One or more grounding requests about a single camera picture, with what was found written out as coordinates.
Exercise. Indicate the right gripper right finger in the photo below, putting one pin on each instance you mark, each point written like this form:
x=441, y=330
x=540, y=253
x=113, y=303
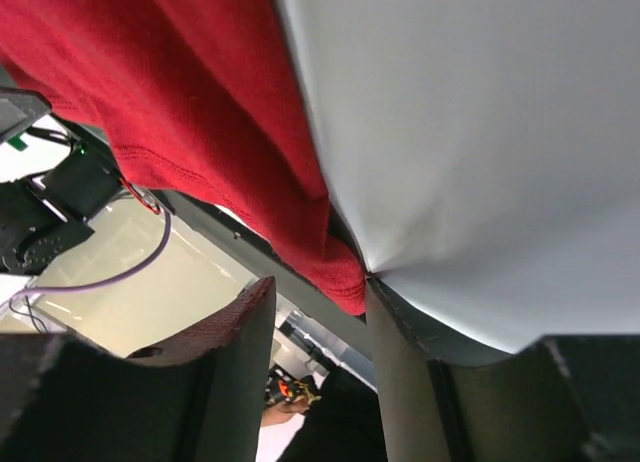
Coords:
x=445, y=397

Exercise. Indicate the dark red t-shirt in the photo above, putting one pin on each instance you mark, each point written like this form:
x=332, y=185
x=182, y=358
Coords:
x=197, y=96

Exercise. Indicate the black operator control device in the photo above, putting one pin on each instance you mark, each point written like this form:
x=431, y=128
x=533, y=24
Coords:
x=283, y=388

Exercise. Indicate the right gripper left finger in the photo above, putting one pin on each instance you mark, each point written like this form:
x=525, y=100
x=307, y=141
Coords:
x=195, y=396

